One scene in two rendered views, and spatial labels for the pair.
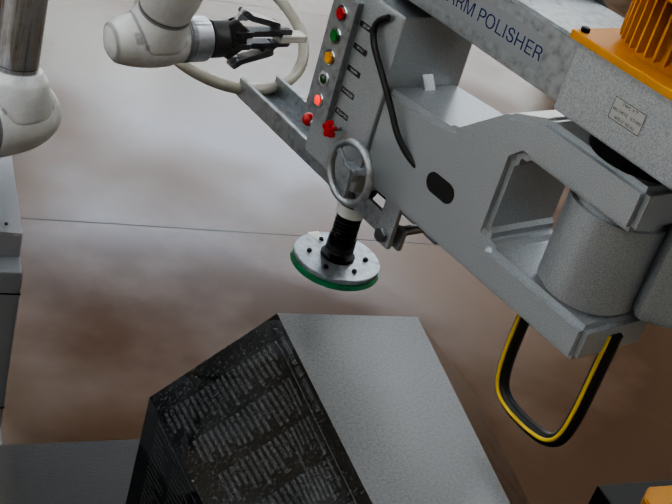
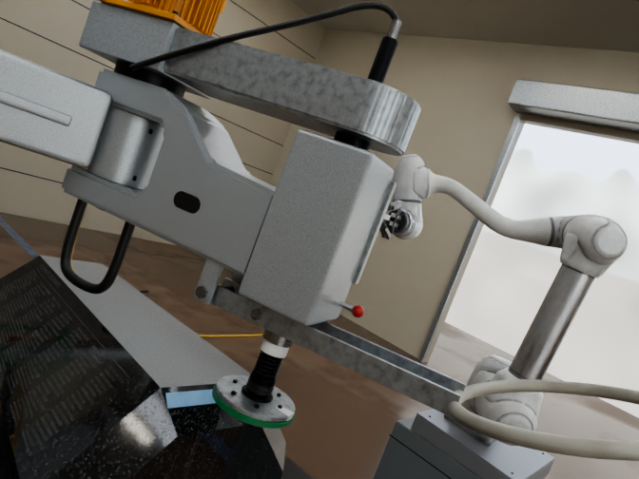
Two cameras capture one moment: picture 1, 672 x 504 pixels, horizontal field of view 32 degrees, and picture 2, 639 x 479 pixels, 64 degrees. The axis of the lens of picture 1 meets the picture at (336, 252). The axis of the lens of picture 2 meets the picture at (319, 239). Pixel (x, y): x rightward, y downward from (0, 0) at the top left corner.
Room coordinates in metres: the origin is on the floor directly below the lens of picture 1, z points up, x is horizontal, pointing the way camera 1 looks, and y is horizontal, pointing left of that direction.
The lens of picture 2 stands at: (3.55, -0.52, 1.46)
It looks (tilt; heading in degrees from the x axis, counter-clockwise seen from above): 5 degrees down; 156
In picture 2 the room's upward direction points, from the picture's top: 21 degrees clockwise
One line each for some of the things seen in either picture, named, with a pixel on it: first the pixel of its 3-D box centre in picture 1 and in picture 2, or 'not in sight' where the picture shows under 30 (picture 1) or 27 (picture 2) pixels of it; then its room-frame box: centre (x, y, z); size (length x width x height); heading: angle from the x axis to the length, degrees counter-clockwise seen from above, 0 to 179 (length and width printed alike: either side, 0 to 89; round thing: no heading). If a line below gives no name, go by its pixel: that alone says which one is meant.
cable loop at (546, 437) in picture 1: (548, 367); (97, 239); (1.92, -0.47, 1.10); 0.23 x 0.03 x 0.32; 44
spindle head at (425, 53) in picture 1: (409, 108); (290, 223); (2.34, -0.06, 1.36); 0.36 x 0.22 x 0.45; 44
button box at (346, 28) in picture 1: (335, 57); (362, 228); (2.37, 0.12, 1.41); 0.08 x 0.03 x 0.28; 44
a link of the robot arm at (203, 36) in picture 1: (193, 38); (399, 222); (2.11, 0.39, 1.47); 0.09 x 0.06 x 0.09; 44
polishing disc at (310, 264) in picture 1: (336, 258); (255, 398); (2.40, -0.01, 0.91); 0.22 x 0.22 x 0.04
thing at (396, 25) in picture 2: not in sight; (384, 56); (2.40, -0.01, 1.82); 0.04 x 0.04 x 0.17
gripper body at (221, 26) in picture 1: (225, 38); (395, 220); (2.16, 0.33, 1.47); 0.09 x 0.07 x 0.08; 134
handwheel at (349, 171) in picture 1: (362, 171); not in sight; (2.23, 0.00, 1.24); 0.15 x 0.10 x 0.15; 44
